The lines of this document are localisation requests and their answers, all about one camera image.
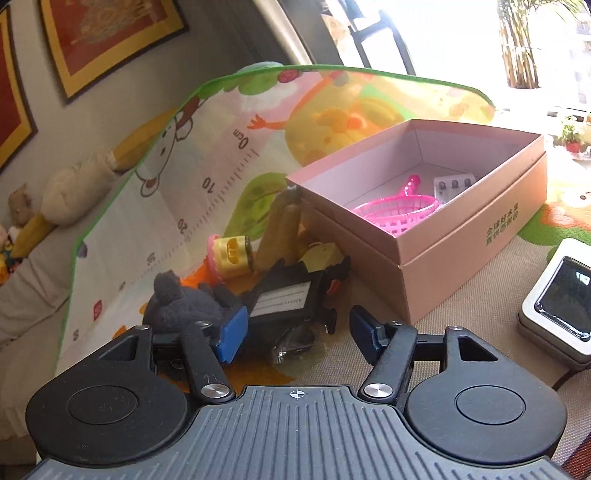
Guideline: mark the large yellow-bordered framed picture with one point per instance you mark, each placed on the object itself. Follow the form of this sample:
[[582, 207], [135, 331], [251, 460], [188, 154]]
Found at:
[[115, 32]]

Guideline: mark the tall bamboo plant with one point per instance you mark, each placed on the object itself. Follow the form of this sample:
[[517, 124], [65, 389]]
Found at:
[[521, 50]]

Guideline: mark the dark grey plush toy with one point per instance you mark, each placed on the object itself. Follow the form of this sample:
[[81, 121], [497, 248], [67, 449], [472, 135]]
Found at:
[[180, 304]]

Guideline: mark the small beige teddy plush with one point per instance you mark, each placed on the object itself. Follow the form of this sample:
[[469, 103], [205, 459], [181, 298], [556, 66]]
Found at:
[[21, 203]]

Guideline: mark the yellow toy block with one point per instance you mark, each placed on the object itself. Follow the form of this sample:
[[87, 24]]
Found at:
[[318, 256]]

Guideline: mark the pink cardboard box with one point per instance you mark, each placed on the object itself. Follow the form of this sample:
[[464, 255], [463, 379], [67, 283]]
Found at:
[[443, 263]]

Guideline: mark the silver blister pack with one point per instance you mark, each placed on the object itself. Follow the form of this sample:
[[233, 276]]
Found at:
[[455, 184]]

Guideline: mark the orange plastic shell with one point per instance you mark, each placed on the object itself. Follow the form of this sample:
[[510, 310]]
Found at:
[[191, 280]]

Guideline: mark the small potted plant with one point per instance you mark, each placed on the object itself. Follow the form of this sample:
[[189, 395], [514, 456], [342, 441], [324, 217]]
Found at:
[[572, 145]]

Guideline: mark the cream and yellow plush pillow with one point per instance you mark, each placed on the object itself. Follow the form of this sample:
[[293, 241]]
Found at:
[[78, 184]]

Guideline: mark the white tin with window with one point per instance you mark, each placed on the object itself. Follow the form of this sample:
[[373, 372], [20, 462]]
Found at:
[[540, 318]]

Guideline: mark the yellow and pink toy cup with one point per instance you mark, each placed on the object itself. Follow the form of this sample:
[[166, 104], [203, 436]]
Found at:
[[231, 254]]

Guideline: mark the black plastic-wrapped item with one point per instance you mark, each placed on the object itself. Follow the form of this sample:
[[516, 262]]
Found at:
[[295, 346]]

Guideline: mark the black toy with label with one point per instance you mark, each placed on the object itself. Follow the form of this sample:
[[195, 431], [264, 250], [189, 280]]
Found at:
[[281, 300]]

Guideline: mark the tan plush toy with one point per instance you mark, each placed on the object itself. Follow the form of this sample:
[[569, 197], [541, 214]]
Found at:
[[281, 226]]

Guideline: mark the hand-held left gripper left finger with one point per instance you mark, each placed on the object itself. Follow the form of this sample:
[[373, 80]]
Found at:
[[233, 334]]

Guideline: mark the cream hanging garment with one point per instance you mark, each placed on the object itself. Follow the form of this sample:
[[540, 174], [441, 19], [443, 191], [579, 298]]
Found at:
[[339, 32]]

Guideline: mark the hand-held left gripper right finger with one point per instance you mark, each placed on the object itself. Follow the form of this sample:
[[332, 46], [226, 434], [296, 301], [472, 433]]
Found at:
[[362, 330]]

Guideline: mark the black metal rack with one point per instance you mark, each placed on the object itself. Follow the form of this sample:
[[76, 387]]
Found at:
[[401, 46]]

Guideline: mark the pink plastic toy net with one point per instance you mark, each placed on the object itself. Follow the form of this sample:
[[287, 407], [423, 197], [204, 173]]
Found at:
[[397, 212]]

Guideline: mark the cartoon play mat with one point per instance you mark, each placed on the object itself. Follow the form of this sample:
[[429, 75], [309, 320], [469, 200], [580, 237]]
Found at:
[[152, 221]]

